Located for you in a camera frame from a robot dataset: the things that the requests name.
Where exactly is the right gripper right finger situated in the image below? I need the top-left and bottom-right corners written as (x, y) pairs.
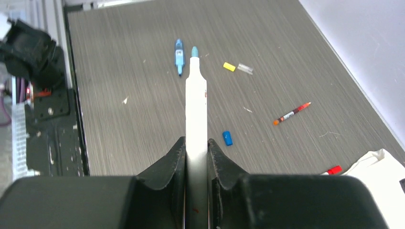
top-left (207, 139), bottom-right (387, 229)

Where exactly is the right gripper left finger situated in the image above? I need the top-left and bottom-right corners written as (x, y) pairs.
top-left (0, 137), bottom-right (185, 229)

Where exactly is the red pen cap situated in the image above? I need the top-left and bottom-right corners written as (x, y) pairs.
top-left (326, 166), bottom-right (342, 175)

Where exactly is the white acrylic marker grey tip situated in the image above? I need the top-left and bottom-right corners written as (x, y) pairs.
top-left (185, 46), bottom-right (209, 229)

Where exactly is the yellow pen cap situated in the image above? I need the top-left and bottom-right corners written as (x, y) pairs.
top-left (223, 62), bottom-right (236, 72)

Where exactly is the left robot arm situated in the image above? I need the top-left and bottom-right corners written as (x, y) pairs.
top-left (0, 18), bottom-right (67, 90)

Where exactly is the blue pen cap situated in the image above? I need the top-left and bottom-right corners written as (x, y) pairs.
top-left (222, 131), bottom-right (233, 146)

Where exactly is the orange brown gel pen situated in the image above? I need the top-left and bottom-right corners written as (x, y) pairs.
top-left (273, 102), bottom-right (311, 125)

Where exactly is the clear pen cap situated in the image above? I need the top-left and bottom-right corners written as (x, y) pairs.
top-left (237, 63), bottom-right (253, 75)

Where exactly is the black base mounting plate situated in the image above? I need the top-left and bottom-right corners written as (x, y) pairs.
top-left (24, 89), bottom-right (90, 177)

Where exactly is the white folded cloth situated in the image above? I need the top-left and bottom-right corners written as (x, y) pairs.
top-left (343, 148), bottom-right (405, 229)

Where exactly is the light blue highlighter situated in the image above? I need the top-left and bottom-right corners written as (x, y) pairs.
top-left (174, 39), bottom-right (185, 77)

